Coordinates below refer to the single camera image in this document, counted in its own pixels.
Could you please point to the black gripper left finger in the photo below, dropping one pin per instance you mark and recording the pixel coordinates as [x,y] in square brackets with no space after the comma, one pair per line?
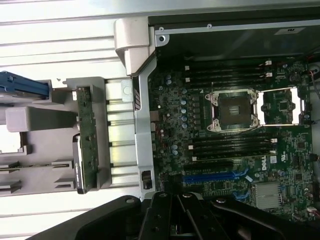
[155,220]

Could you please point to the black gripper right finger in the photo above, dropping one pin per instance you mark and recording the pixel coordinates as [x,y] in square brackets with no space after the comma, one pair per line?
[200,220]

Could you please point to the blue expansion slot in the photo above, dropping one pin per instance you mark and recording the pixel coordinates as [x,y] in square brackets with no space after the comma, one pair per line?
[207,180]

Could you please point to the silver chipset heat sink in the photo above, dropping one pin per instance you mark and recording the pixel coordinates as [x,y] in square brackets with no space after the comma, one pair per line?
[267,196]

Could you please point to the black open PC case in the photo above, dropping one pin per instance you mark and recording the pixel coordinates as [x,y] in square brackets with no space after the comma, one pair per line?
[143,125]

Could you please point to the CPU socket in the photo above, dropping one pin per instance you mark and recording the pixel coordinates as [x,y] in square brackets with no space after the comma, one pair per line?
[232,110]

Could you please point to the green motherboard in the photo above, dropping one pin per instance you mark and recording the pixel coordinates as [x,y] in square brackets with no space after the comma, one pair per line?
[175,105]

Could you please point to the grey parts rack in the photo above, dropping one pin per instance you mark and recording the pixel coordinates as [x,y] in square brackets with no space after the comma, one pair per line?
[50,150]

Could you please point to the green RAM stick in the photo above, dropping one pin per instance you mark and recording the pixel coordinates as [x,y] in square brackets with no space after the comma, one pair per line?
[35,165]

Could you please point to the thin metal locking lever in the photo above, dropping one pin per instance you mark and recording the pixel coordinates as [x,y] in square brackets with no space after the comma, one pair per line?
[212,86]

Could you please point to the metal socket cover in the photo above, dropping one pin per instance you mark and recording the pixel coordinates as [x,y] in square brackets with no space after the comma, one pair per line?
[300,105]

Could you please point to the round coin battery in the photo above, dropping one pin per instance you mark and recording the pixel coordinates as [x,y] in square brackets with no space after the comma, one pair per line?
[295,75]

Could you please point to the silver hard disk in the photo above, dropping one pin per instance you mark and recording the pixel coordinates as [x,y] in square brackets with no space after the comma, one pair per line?
[20,97]

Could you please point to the blue disk caddy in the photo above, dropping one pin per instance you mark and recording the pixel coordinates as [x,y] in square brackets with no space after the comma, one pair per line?
[25,82]

